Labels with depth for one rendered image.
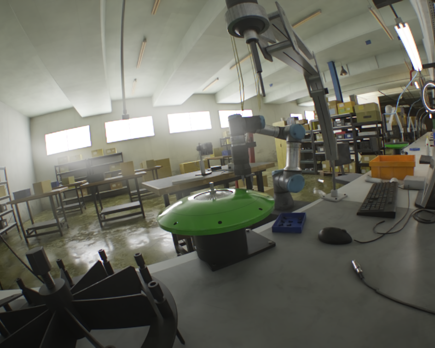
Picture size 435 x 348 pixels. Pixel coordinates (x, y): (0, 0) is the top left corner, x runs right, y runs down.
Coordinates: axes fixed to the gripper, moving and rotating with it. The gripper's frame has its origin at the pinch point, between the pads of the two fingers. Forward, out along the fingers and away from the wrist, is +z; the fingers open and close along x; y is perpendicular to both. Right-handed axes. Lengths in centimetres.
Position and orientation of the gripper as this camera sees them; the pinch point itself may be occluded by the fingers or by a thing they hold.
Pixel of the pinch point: (248, 187)
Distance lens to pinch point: 89.2
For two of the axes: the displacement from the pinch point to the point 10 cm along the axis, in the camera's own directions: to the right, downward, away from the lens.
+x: 6.0, 0.1, -8.0
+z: 1.5, 9.8, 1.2
